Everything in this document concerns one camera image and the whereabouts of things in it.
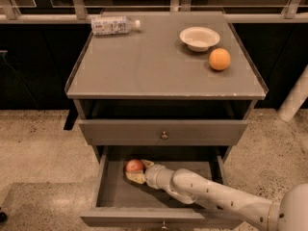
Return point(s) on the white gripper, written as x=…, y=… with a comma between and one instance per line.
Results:
x=151, y=174

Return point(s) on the red apple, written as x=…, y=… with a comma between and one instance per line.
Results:
x=134, y=165

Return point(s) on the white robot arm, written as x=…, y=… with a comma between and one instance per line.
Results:
x=290, y=214

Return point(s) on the open grey middle drawer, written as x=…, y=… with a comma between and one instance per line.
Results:
x=118, y=202

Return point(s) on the brass top drawer knob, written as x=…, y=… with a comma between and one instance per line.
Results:
x=164, y=135

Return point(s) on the brass drawer knob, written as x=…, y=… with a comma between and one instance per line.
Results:
x=164, y=227
x=164, y=135

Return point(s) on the brass middle drawer knob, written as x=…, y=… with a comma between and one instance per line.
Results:
x=164, y=227

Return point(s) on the closed grey top drawer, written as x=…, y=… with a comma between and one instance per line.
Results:
x=148, y=132

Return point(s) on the grey drawer cabinet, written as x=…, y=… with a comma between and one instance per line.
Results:
x=153, y=75

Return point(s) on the orange fruit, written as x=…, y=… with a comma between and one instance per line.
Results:
x=219, y=59

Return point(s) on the white paper bowl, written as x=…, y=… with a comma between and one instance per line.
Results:
x=199, y=39

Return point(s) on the clear plastic water bottle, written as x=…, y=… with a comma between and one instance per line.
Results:
x=114, y=25

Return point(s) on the metal window railing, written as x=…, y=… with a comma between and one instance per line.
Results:
x=82, y=11

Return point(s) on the white post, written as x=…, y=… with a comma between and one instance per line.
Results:
x=295, y=98

